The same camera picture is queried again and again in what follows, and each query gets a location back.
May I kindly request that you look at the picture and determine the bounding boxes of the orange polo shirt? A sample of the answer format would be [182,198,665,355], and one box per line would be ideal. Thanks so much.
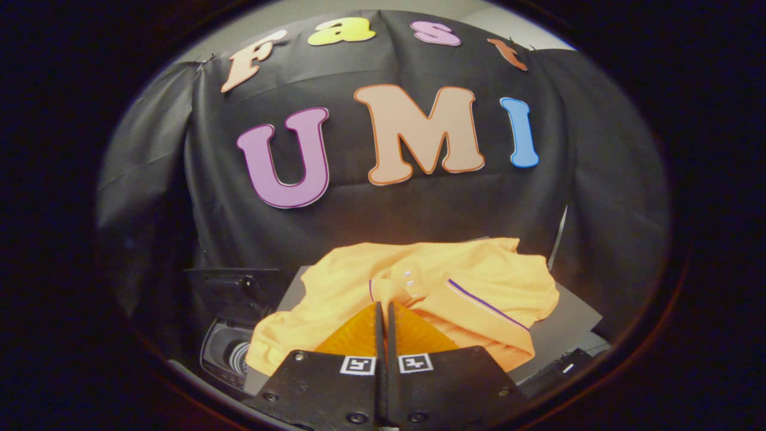
[245,238,560,378]

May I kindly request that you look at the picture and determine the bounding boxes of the black backdrop cloth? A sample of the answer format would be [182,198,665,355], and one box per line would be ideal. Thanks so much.
[96,9,671,360]

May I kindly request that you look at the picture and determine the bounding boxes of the beige cabinet with grey frame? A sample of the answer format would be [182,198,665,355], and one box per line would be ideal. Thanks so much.
[278,236,604,384]

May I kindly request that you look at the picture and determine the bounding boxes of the black box on floor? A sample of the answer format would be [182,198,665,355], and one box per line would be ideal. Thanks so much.
[519,346,612,397]

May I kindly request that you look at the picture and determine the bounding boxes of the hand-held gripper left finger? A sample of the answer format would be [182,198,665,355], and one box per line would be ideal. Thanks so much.
[242,301,384,431]

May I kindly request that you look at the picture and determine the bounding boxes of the dark grey washing machine lid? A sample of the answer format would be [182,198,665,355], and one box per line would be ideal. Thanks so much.
[183,268,288,325]

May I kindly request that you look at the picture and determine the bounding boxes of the grey washing machine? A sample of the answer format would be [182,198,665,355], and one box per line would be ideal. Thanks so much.
[183,268,288,402]

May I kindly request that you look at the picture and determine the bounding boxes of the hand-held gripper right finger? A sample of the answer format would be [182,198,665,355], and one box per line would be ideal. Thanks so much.
[386,301,530,429]

